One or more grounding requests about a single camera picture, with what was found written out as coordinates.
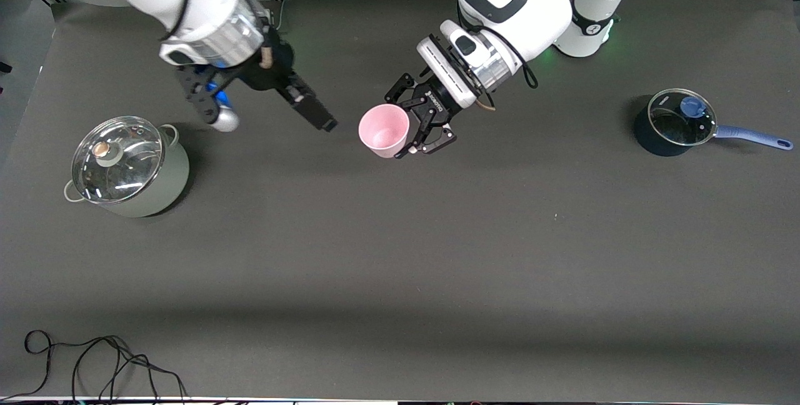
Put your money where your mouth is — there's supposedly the pink plastic cup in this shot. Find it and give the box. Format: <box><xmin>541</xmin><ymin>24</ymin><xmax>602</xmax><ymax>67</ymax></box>
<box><xmin>358</xmin><ymin>104</ymin><xmax>411</xmax><ymax>159</ymax></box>

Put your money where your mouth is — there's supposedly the pale green cooking pot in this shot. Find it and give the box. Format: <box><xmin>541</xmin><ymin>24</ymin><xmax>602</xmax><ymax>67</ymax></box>
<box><xmin>64</xmin><ymin>116</ymin><xmax>190</xmax><ymax>218</ymax></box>

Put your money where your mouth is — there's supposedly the glass pot lid, beige knob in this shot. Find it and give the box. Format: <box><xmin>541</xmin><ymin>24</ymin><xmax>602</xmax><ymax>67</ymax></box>
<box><xmin>71</xmin><ymin>116</ymin><xmax>165</xmax><ymax>204</ymax></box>

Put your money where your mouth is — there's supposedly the glass saucepan lid, blue knob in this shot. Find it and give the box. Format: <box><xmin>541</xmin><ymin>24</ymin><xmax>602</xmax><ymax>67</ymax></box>
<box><xmin>647</xmin><ymin>88</ymin><xmax>718</xmax><ymax>146</ymax></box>

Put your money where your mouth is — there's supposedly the black right camera bracket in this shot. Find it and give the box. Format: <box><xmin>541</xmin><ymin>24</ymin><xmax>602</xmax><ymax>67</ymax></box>
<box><xmin>175</xmin><ymin>64</ymin><xmax>219</xmax><ymax>124</ymax></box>

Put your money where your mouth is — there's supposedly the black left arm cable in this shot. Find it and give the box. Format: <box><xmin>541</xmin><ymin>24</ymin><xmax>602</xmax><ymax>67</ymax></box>
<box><xmin>456</xmin><ymin>0</ymin><xmax>539</xmax><ymax>90</ymax></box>

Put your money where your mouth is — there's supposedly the dark blue saucepan, blue handle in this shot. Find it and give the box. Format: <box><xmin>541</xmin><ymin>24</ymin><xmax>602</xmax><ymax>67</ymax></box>
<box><xmin>634</xmin><ymin>88</ymin><xmax>794</xmax><ymax>157</ymax></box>

